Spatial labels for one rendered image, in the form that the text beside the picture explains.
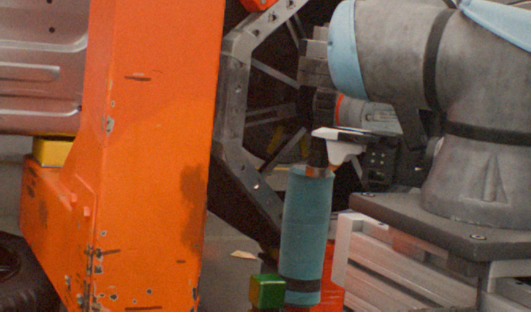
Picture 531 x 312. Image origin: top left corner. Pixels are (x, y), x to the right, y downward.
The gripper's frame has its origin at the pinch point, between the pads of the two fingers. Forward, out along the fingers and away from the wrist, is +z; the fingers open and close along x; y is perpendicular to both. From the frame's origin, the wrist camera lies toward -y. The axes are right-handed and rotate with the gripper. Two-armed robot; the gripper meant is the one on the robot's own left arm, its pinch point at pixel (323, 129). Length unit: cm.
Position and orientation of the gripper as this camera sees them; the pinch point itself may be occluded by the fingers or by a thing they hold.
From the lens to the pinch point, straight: 155.8
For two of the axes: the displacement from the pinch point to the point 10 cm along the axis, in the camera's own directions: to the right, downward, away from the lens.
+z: -9.2, -1.4, 3.5
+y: -1.0, 9.9, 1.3
